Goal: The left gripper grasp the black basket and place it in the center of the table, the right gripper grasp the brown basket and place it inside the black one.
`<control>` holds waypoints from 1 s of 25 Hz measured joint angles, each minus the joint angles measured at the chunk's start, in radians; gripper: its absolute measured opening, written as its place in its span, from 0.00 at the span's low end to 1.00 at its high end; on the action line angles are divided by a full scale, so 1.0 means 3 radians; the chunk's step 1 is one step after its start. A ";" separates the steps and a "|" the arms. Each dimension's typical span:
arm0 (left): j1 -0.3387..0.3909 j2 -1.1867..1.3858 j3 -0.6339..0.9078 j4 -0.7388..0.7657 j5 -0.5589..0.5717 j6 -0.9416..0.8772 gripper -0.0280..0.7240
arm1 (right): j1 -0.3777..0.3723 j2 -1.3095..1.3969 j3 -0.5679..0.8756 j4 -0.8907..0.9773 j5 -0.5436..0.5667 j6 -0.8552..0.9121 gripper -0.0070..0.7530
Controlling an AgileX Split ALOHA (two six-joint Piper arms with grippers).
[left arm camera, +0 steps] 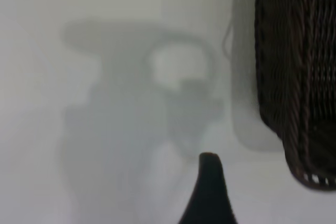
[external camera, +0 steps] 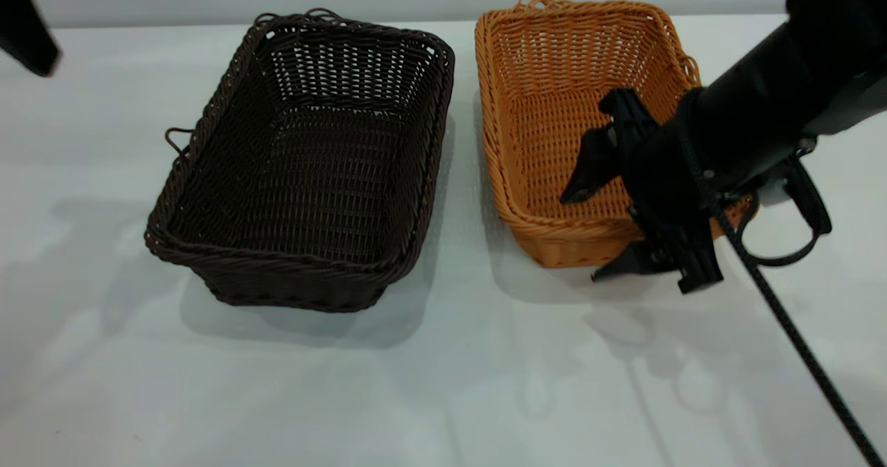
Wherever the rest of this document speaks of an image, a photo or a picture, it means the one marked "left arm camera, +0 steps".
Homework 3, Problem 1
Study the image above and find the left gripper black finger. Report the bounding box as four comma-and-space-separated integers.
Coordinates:
177, 152, 238, 224

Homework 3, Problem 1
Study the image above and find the black woven wicker basket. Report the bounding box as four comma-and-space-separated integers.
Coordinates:
222, 0, 336, 192

